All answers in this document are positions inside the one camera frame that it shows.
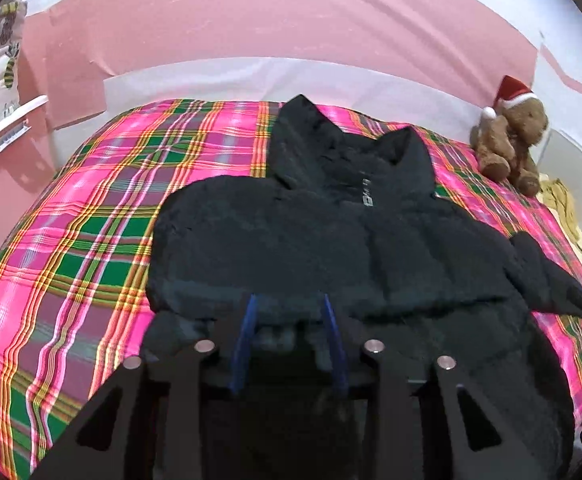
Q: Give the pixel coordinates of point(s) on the yellow cloth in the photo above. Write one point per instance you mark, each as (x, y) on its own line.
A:
(563, 200)

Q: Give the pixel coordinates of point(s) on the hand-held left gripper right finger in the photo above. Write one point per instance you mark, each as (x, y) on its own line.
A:
(335, 340)

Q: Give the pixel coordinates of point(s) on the black fleece jacket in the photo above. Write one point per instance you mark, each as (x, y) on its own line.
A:
(351, 240)

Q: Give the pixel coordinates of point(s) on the white shelf rail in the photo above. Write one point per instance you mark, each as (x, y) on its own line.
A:
(11, 127)

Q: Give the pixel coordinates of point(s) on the white headboard panel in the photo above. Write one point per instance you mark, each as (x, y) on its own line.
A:
(296, 82)

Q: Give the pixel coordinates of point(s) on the white side panel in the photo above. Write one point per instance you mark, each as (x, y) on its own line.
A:
(573, 170)

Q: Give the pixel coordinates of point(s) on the pink green plaid blanket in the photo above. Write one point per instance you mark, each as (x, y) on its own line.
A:
(86, 240)

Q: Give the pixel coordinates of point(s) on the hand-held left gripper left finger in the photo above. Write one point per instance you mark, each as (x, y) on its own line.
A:
(243, 340)

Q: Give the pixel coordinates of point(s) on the brown teddy bear santa hat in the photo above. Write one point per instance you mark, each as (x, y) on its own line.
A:
(513, 135)

